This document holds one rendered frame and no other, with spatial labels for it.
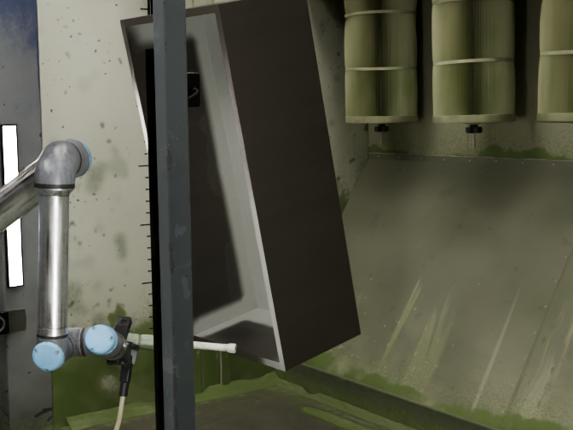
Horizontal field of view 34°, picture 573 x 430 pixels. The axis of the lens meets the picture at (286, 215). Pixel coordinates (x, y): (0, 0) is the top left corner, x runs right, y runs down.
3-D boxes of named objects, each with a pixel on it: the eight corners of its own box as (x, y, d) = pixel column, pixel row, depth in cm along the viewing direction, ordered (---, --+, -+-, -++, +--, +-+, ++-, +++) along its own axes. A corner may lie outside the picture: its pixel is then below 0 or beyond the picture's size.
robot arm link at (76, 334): (39, 333, 286) (79, 332, 285) (52, 324, 297) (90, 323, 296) (42, 363, 287) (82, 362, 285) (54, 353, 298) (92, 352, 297)
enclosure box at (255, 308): (257, 307, 377) (200, 5, 349) (361, 334, 330) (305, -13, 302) (186, 339, 356) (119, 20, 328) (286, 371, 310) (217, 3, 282)
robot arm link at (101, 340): (82, 323, 288) (114, 322, 287) (94, 330, 300) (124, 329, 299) (81, 354, 285) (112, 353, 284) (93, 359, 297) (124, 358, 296)
